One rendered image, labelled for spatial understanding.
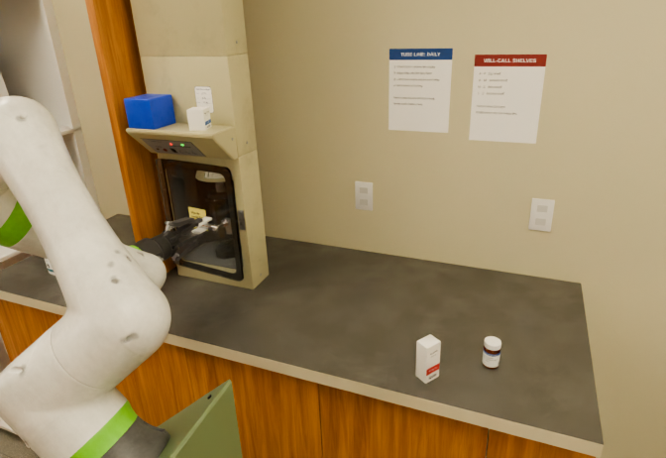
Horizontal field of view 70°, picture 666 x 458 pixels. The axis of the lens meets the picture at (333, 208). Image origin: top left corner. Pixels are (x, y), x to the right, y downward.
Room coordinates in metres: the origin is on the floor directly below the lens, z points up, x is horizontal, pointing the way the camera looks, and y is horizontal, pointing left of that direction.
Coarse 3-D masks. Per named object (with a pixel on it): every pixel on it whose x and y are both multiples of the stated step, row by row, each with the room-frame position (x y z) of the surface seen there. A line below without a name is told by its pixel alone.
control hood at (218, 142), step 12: (132, 132) 1.44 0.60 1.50; (144, 132) 1.42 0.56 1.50; (156, 132) 1.40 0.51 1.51; (168, 132) 1.38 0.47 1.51; (180, 132) 1.37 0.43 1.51; (192, 132) 1.36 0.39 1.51; (204, 132) 1.35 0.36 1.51; (216, 132) 1.35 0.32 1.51; (228, 132) 1.39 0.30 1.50; (144, 144) 1.48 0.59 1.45; (204, 144) 1.37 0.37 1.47; (216, 144) 1.35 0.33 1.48; (228, 144) 1.39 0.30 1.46; (192, 156) 1.46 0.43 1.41; (216, 156) 1.41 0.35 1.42; (228, 156) 1.39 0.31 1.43
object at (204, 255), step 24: (168, 168) 1.51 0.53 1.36; (192, 168) 1.46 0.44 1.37; (216, 168) 1.41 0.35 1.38; (168, 192) 1.52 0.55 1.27; (192, 192) 1.47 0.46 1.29; (216, 192) 1.42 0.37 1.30; (216, 216) 1.43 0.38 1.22; (216, 240) 1.43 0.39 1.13; (192, 264) 1.50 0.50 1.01; (216, 264) 1.44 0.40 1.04; (240, 264) 1.39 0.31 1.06
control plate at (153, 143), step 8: (152, 144) 1.47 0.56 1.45; (160, 144) 1.45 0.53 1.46; (168, 144) 1.43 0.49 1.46; (176, 144) 1.42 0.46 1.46; (184, 144) 1.40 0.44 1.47; (192, 144) 1.39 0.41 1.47; (160, 152) 1.50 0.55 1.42; (168, 152) 1.48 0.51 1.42; (184, 152) 1.45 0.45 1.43; (200, 152) 1.42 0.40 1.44
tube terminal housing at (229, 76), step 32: (160, 64) 1.52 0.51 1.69; (192, 64) 1.48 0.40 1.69; (224, 64) 1.43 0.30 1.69; (192, 96) 1.48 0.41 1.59; (224, 96) 1.44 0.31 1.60; (192, 160) 1.50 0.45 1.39; (224, 160) 1.45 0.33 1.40; (256, 160) 1.52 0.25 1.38; (256, 192) 1.50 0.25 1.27; (256, 224) 1.48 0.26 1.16; (256, 256) 1.46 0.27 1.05
